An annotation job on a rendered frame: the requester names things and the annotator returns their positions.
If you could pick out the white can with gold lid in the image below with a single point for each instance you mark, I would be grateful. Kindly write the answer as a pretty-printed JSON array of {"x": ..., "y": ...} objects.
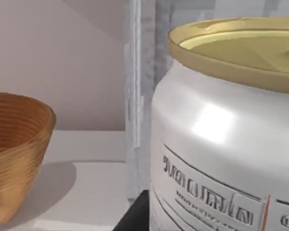
[{"x": 207, "y": 134}]

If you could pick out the grey marbled cabinet post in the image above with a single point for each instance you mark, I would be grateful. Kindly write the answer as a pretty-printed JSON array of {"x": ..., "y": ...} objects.
[{"x": 135, "y": 96}]

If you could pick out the ribbed brown wooden bowl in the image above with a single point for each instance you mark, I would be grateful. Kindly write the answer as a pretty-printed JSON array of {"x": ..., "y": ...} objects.
[{"x": 17, "y": 149}]

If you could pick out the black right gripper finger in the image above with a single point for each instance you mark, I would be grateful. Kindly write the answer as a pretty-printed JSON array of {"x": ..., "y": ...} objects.
[{"x": 135, "y": 214}]

